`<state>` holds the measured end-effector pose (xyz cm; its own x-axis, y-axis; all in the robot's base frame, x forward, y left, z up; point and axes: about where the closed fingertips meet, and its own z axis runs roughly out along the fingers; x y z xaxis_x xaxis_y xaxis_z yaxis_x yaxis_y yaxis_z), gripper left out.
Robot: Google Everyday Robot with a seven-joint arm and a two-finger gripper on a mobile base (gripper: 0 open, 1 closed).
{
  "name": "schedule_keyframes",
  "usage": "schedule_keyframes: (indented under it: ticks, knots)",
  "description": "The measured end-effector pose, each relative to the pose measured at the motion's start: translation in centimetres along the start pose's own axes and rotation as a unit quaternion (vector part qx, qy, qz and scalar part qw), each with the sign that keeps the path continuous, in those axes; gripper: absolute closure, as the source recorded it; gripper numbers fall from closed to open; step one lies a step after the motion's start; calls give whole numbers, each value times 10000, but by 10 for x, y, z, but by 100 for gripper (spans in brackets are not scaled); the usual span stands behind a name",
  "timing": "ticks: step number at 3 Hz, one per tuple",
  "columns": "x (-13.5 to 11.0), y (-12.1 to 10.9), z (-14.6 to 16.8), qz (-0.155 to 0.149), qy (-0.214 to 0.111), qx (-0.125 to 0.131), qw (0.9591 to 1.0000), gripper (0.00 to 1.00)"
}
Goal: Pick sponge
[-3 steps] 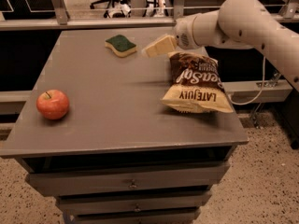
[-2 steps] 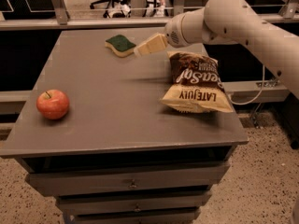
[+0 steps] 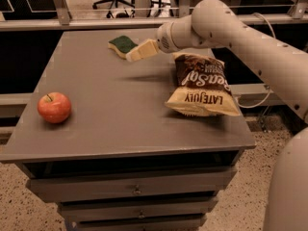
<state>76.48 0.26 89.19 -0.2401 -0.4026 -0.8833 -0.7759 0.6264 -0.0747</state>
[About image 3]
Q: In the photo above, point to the brown yellow chip bag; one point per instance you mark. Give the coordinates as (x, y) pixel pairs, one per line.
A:
(202, 89)

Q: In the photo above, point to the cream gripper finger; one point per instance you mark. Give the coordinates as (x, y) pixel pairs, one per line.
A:
(146, 49)

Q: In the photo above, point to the red apple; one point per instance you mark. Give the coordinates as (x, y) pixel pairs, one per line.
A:
(54, 107)

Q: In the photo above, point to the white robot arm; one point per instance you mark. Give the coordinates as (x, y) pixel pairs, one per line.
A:
(279, 65)

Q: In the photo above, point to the grey metal railing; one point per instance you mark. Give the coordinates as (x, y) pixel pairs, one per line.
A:
(34, 15)

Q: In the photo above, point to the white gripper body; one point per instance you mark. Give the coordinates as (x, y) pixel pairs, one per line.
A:
(164, 40)

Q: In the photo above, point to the green and yellow sponge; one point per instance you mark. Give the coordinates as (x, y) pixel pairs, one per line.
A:
(122, 45)

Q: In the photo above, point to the grey drawer cabinet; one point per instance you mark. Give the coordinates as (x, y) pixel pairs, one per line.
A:
(123, 161)

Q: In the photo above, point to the black office chair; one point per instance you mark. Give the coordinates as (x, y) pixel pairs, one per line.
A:
(113, 4)

